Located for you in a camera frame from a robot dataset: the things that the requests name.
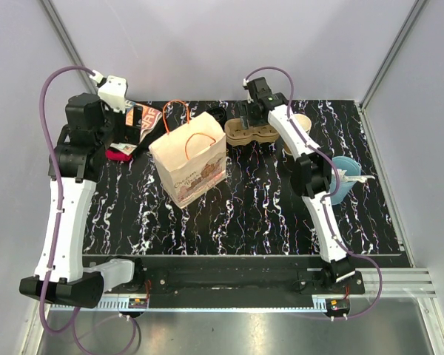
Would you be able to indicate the black coffee lid stack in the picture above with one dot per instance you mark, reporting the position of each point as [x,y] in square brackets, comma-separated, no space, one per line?
[219,114]

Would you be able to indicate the blue plastic cup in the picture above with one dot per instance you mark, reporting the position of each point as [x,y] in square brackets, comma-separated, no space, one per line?
[346,167]

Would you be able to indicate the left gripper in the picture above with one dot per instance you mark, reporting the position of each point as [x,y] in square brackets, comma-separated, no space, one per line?
[129,134]

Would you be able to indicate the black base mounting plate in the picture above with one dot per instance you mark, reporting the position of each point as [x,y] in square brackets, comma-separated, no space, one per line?
[236,283]

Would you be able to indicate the cardboard cup carrier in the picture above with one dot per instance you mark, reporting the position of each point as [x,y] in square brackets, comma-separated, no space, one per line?
[236,135]

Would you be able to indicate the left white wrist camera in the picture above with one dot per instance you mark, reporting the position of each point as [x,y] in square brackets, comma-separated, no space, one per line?
[112,90]

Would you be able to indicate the red cloth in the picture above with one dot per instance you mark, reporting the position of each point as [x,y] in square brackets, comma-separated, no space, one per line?
[116,155]

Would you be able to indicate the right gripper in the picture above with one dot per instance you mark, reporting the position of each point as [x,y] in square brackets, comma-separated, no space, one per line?
[244,108]

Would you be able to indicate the paper cup stack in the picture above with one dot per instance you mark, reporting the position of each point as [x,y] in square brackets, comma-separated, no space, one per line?
[306,124]

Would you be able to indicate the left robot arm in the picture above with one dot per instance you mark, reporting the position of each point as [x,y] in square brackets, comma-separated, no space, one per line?
[60,275]

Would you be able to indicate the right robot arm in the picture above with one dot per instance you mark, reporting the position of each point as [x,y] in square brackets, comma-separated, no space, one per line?
[311,175]

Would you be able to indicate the paper takeout bag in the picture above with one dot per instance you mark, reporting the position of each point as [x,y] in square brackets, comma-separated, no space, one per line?
[190,159]

